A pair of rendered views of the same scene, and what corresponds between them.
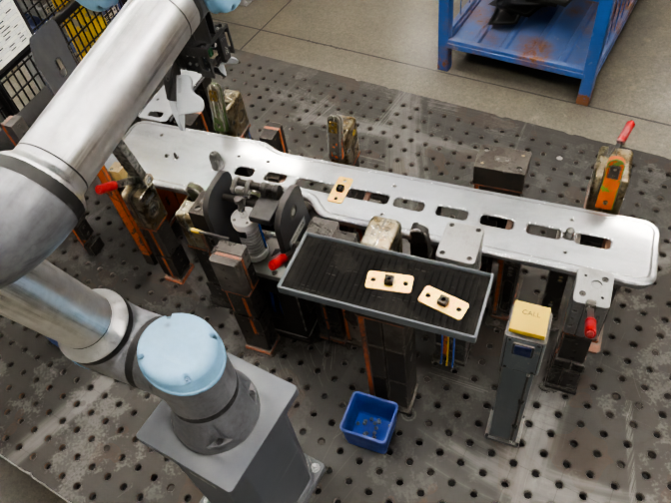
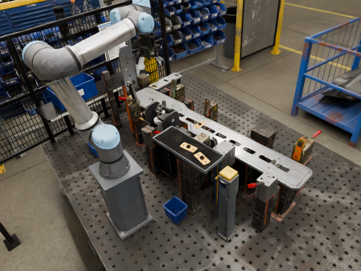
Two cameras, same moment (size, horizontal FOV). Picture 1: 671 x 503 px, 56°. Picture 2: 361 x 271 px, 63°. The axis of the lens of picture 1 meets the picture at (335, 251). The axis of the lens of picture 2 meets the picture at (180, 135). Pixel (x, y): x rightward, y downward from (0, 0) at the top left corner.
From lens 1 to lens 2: 0.58 m
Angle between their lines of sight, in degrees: 19
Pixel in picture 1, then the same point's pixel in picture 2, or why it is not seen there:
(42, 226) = (67, 64)
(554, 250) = (265, 165)
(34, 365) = (81, 155)
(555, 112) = (337, 145)
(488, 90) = (309, 128)
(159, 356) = (98, 133)
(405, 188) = (223, 130)
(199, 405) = (104, 155)
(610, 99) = not seen: outside the picture
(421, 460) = (188, 231)
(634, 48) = not seen: outside the picture
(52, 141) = (79, 46)
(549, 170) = not seen: hidden behind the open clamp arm
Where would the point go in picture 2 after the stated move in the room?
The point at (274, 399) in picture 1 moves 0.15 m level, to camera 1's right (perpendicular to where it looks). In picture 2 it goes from (134, 171) to (163, 176)
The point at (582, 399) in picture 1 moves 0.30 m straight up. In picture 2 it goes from (263, 235) to (269, 198)
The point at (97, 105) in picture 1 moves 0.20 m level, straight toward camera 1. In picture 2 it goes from (94, 42) to (85, 65)
